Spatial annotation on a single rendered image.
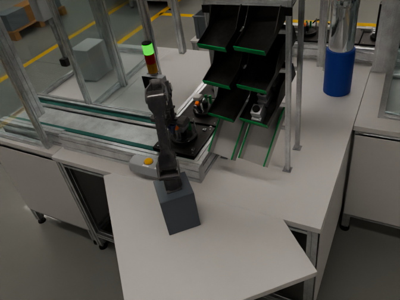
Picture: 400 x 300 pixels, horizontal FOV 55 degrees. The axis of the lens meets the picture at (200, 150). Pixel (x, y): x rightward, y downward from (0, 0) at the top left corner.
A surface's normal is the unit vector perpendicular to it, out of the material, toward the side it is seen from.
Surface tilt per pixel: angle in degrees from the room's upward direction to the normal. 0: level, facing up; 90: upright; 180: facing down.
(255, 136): 45
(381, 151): 90
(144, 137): 0
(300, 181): 0
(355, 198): 90
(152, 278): 0
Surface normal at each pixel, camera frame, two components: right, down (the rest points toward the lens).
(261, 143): -0.51, -0.14
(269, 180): -0.14, -0.77
